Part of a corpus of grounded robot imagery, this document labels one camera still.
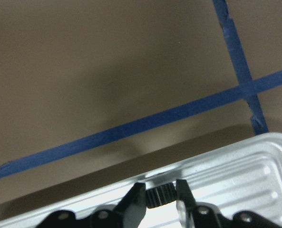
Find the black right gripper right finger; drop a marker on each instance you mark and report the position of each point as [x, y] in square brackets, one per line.
[185, 204]

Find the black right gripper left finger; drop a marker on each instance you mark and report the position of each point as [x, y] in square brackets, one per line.
[132, 208]

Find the silver ribbed metal tray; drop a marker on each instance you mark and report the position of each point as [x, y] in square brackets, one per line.
[245, 175]

